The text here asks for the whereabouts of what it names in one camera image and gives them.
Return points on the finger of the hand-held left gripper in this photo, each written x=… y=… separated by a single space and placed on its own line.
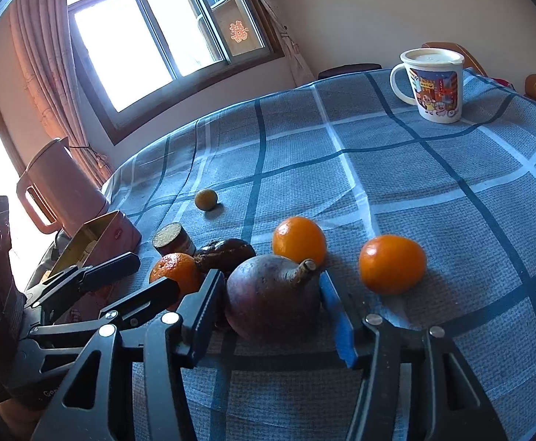
x=107 y=267
x=150 y=296

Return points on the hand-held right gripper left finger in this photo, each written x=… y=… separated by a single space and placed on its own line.
x=203 y=312

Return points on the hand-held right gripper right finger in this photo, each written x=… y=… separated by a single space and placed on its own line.
x=339 y=321

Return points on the dark brown avocado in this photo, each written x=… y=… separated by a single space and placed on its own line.
x=226 y=252

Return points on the purple round fruit with stem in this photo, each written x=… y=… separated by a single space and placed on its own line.
x=270 y=298

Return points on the orange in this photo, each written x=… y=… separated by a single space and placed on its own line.
x=176 y=270
x=392 y=264
x=300 y=241

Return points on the small jar with gold lid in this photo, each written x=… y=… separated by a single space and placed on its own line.
x=173 y=239

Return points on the pink electric kettle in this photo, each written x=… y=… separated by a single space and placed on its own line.
x=61 y=183

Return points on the small yellow-green fruit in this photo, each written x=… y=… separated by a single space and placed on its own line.
x=206 y=200

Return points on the pink curtain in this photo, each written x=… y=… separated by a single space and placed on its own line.
x=290 y=41
x=43 y=55

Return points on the sliding glass window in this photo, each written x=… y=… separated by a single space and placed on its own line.
x=157 y=32

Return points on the black round stool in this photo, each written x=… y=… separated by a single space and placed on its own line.
x=346 y=70

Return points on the white cartoon print lidded cup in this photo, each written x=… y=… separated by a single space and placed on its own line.
x=435 y=87

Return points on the red paper window decoration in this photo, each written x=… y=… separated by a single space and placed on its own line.
x=239 y=31

